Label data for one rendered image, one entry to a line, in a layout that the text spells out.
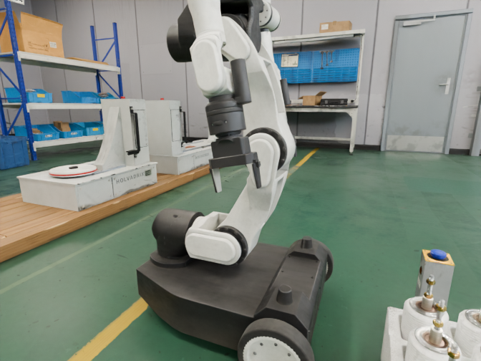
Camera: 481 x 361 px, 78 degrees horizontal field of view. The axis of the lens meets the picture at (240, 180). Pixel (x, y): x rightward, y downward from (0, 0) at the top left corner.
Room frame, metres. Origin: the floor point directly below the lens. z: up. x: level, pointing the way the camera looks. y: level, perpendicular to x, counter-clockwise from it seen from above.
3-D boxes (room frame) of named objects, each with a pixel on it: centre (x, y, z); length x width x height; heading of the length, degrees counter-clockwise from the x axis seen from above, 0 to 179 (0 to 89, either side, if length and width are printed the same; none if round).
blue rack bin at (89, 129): (5.28, 2.74, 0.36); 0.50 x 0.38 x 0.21; 66
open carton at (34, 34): (4.65, 3.04, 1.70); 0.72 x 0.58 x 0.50; 161
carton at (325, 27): (5.22, -1.54, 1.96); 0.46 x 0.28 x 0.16; 64
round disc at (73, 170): (2.08, 1.20, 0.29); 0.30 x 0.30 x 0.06
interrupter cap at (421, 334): (0.53, -0.42, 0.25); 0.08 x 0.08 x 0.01
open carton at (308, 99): (5.25, -1.23, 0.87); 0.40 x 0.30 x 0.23; 54
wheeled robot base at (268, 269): (0.98, 0.03, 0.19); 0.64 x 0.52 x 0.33; 68
